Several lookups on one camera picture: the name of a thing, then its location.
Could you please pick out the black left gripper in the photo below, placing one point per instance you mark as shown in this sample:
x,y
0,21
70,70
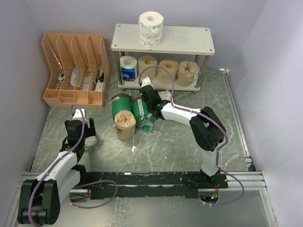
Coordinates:
x,y
89,131

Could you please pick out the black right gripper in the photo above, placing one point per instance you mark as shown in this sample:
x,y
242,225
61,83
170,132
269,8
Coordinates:
x,y
157,94

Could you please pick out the bare tan paper roll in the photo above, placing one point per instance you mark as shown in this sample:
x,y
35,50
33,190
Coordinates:
x,y
144,62

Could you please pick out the plastic white blue roll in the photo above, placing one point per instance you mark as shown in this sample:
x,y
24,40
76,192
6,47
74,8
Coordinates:
x,y
128,68

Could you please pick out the brown paper roll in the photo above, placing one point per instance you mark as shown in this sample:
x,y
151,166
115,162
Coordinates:
x,y
187,71
125,124

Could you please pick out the white dotted roll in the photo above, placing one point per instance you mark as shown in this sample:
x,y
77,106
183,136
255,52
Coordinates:
x,y
150,28
165,95

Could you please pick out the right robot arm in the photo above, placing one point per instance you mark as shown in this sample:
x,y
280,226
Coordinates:
x,y
209,132

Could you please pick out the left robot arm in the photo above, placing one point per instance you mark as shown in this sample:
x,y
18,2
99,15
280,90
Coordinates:
x,y
40,198

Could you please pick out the white two-tier shelf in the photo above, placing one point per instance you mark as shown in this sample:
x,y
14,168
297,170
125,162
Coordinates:
x,y
175,40

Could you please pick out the green wrapped roll right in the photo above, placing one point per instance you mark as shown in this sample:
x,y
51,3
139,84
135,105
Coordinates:
x,y
144,119

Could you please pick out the green wrapped roll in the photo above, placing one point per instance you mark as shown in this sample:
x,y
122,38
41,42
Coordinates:
x,y
121,102
144,119

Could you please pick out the green wrapped roll left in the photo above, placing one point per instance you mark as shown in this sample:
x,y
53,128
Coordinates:
x,y
121,102

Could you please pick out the papers in organizer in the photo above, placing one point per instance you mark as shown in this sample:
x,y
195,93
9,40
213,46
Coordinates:
x,y
98,79

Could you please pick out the orange plastic file organizer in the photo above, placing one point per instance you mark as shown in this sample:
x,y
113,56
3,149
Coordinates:
x,y
80,70

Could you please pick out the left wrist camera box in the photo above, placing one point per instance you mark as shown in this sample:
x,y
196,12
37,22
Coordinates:
x,y
79,115

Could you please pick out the white wall clip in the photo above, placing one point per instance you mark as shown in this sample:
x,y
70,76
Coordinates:
x,y
224,71

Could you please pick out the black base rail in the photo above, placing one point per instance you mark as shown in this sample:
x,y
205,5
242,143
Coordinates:
x,y
153,184

